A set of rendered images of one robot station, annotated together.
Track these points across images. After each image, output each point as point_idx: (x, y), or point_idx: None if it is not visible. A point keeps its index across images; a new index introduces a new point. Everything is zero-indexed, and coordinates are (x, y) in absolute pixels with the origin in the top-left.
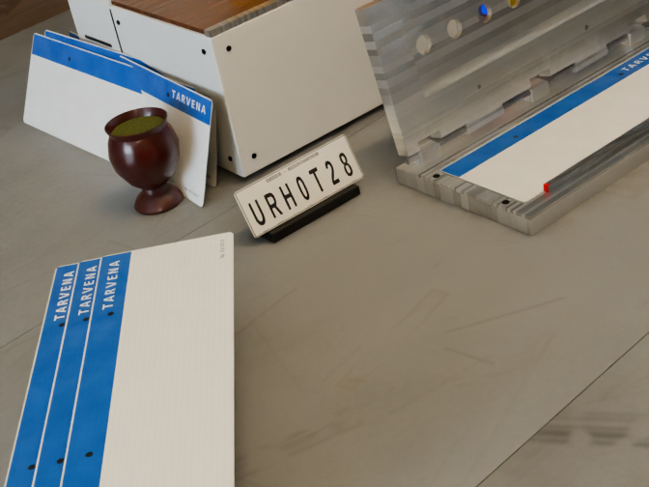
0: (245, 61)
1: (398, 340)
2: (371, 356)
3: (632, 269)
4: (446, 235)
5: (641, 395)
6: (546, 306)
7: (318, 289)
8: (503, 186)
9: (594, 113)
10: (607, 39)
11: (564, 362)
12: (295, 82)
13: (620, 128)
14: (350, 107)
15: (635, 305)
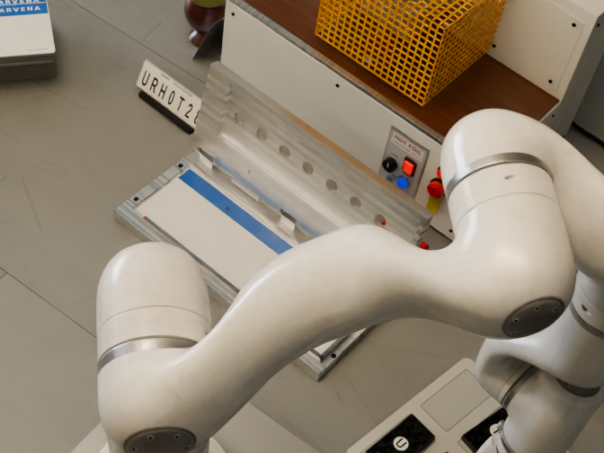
0: (240, 30)
1: (19, 155)
2: (8, 145)
3: (63, 263)
4: (126, 177)
5: None
6: (34, 221)
7: (81, 119)
8: (159, 199)
9: (252, 253)
10: None
11: None
12: (263, 69)
13: (225, 265)
14: None
15: (23, 262)
